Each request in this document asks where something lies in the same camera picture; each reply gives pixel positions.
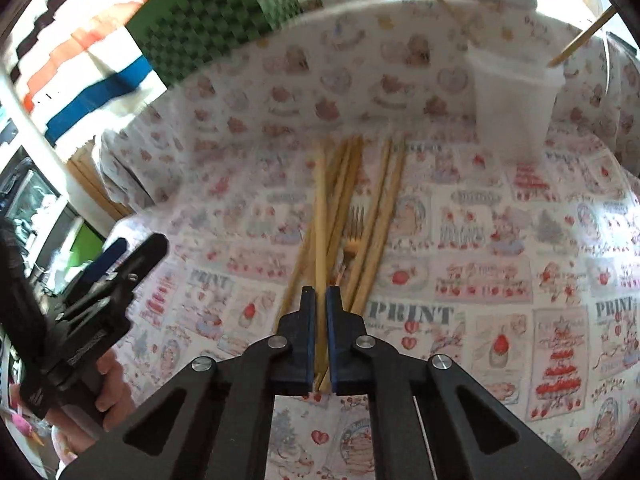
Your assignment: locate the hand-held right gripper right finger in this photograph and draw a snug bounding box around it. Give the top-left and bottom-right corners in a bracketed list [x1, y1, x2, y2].
[326, 285, 583, 480]

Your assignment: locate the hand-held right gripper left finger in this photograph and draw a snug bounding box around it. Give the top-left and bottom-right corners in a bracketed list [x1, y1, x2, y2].
[57, 286, 317, 480]

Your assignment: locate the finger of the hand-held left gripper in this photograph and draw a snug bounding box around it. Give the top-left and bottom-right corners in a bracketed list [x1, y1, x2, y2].
[72, 236, 130, 291]
[62, 232, 170, 323]

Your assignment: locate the metal fork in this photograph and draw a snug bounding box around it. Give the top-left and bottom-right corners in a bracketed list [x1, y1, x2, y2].
[339, 204, 367, 288]

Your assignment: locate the long bamboo chopstick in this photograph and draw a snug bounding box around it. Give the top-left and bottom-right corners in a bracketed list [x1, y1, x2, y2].
[312, 140, 329, 394]
[547, 7, 622, 68]

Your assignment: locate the pile of wooden chopsticks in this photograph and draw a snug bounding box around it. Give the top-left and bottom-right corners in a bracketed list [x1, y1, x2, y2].
[277, 134, 409, 394]

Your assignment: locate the white plastic cup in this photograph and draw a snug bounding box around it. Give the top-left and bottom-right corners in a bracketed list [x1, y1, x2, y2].
[466, 41, 567, 167]

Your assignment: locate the person's left hand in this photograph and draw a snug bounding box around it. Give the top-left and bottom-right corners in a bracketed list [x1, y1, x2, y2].
[52, 347, 133, 461]

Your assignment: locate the green plastic object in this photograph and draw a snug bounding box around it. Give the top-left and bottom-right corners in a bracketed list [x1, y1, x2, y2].
[67, 220, 107, 275]

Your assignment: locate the printed tablecloth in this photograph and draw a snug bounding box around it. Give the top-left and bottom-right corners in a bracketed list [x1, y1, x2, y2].
[97, 0, 640, 480]

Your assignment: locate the striped cloth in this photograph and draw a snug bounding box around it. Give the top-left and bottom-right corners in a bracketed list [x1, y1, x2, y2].
[7, 0, 237, 150]

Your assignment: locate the dark green foam panel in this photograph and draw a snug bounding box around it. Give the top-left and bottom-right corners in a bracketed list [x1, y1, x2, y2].
[125, 0, 275, 92]

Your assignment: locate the wooden frame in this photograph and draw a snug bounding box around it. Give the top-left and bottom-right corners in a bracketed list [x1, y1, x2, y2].
[64, 152, 133, 222]

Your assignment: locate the white post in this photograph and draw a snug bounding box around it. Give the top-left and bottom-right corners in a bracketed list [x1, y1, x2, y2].
[0, 71, 72, 213]

